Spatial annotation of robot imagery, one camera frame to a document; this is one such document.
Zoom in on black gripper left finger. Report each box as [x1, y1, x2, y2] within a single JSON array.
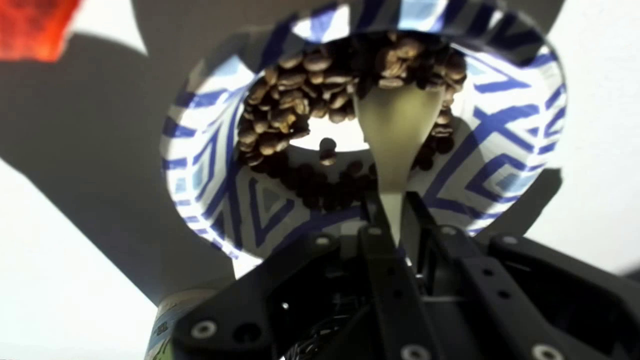
[[170, 192, 437, 360]]

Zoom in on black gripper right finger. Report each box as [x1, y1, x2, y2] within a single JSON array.
[[401, 190, 640, 360]]

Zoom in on cream plastic spoon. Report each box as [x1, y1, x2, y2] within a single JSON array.
[[352, 82, 449, 250]]

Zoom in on blue patterned paper bowl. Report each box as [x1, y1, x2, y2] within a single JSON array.
[[158, 3, 571, 262]]

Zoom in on brown coffee beans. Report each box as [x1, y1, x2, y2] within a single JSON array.
[[234, 31, 471, 211]]

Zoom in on red stick packet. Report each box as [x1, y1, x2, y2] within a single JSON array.
[[0, 0, 85, 64]]

